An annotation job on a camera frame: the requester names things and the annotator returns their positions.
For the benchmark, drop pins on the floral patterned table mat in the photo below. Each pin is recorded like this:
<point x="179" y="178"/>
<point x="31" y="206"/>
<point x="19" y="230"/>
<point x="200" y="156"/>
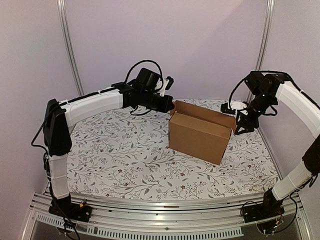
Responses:
<point x="115" y="154"/>

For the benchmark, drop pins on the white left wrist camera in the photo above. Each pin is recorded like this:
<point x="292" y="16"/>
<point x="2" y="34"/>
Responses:
<point x="165" y="85"/>

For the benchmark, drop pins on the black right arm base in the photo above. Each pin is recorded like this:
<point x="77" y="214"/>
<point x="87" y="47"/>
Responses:
<point x="270" y="207"/>

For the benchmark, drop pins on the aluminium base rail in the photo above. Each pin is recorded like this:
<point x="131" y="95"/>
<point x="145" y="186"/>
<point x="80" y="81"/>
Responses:
<point x="204" y="219"/>

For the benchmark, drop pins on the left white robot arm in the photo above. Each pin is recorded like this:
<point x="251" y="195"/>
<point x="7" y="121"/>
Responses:
<point x="146" y="90"/>

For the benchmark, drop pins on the brown cardboard box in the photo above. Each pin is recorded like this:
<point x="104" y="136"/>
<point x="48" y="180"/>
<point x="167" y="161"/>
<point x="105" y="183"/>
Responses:
<point x="200" y="132"/>

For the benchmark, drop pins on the left aluminium frame post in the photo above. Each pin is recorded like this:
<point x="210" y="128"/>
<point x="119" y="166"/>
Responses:
<point x="61" y="7"/>

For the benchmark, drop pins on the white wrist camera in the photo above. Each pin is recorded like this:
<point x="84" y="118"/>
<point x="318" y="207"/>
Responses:
<point x="165" y="85"/>
<point x="234" y="108"/>

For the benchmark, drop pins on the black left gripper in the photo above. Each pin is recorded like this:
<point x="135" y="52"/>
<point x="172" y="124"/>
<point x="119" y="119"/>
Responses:
<point x="169" y="101"/>

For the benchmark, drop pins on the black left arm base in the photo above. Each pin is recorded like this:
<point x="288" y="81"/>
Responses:
<point x="65" y="208"/>

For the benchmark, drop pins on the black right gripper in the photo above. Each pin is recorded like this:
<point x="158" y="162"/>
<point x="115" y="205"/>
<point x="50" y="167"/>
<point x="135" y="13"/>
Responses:
<point x="249" y="119"/>

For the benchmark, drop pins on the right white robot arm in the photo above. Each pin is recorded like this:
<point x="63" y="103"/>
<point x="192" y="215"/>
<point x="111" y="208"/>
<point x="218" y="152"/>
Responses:
<point x="270" y="88"/>

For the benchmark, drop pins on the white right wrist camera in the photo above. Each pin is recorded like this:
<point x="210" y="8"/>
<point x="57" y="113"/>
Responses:
<point x="234" y="108"/>

